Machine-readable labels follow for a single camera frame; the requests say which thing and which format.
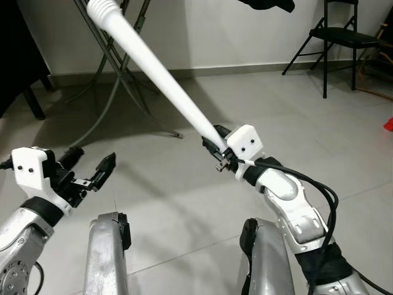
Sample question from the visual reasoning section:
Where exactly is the black folding chair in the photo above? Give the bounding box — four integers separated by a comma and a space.
281, 0, 383, 100

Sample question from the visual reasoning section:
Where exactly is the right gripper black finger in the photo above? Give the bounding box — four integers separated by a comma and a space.
202, 136, 228, 155

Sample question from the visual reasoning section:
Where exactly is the silver robot right leg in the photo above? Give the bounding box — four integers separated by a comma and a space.
238, 217, 295, 295

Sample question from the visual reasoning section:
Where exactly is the orange floor cable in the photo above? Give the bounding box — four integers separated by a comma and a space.
356, 85, 393, 103

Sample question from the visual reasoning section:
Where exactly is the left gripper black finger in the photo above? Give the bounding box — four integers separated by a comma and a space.
86, 152, 117, 192
58, 146, 85, 170

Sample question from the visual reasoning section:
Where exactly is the white plastic table leg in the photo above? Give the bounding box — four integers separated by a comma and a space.
86, 0, 233, 148

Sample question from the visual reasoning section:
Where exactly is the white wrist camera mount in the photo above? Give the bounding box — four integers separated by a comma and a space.
11, 146, 74, 216
225, 125, 266, 180

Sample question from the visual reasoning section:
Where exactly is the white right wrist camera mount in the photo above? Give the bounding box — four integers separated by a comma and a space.
225, 125, 266, 180

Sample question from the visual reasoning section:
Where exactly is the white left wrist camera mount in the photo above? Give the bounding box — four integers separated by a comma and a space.
11, 146, 74, 216

